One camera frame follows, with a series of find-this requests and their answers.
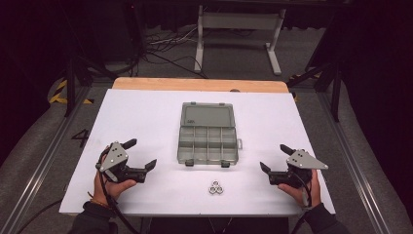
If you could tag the aluminium floor rail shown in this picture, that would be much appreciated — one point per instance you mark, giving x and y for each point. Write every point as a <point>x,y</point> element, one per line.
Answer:
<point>354,162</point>
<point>42,165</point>

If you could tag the wooden table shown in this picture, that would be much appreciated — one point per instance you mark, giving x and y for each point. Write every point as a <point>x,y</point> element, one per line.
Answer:
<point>195,85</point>

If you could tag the white board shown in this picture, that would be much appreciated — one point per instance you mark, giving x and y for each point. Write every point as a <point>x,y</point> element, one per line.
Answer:
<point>146,113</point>

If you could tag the person's left hand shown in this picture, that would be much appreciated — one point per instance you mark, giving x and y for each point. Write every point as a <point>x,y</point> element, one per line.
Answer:
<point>110,190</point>

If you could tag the black equipment tower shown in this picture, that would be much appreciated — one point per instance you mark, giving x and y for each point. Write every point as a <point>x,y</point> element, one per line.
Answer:
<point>133,29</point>

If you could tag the black tripod stand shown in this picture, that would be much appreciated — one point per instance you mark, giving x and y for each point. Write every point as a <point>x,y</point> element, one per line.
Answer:
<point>336,94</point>
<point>69,87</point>

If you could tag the silver metal nut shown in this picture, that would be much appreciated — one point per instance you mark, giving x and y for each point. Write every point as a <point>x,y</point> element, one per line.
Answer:
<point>215,184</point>
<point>220,190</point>
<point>212,190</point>

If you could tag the person's right hand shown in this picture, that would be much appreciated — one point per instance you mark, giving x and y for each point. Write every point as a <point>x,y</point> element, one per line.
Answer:
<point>316,190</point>

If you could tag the yellow black floor tape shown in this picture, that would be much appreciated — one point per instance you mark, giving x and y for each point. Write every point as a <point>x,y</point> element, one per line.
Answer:
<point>56,97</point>

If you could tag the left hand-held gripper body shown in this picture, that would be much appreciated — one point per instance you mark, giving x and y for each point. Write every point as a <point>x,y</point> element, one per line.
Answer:
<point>113,157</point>

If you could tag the white metal stand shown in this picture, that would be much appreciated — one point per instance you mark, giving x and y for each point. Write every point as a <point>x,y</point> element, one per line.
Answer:
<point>240,21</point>

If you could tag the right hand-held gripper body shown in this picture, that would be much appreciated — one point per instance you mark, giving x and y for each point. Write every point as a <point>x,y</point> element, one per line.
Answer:
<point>303,160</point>

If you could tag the clear plastic organizer box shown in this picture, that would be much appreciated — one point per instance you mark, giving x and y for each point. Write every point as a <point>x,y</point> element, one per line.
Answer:
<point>207,143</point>

